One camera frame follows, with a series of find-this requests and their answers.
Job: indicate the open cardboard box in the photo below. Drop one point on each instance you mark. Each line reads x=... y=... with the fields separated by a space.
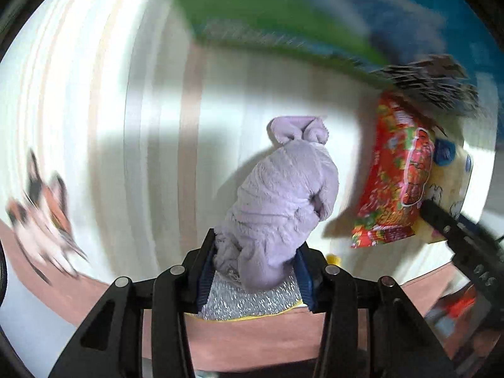
x=438 y=52

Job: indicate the purple cloth silver dish sponge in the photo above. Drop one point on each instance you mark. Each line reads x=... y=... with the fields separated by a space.
x=278 y=205

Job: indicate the yellow tissue pack white bear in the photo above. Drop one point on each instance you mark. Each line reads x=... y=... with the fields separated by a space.
x=436 y=170

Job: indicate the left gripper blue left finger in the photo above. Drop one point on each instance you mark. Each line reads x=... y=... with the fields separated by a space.
x=206 y=275

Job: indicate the red candy packet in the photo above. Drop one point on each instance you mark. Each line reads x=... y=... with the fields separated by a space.
x=402 y=162

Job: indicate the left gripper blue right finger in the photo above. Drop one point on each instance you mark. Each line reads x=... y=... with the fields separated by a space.
x=306 y=276

